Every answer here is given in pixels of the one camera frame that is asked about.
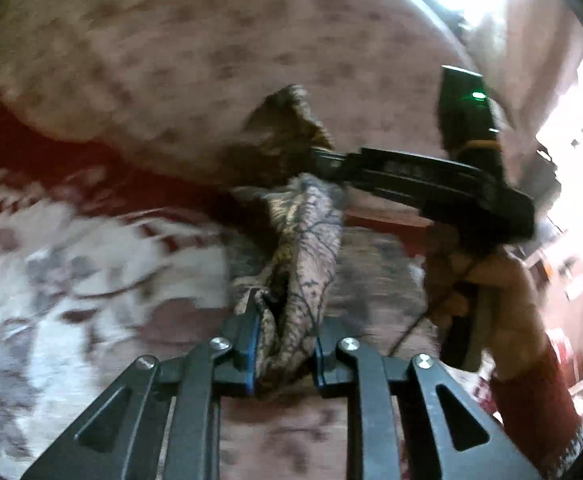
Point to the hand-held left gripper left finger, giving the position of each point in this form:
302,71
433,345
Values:
254,345

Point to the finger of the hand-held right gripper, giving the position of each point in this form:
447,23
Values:
421,162
366,177

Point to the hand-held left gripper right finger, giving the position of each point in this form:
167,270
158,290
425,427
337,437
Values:
320,365

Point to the dark paisley cloth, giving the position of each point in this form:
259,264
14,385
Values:
306,240

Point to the person's right forearm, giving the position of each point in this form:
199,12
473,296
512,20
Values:
534,410

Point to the white and red floral blanket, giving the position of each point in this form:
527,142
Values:
71,270

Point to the cream floral pillow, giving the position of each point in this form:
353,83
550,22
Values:
171,50

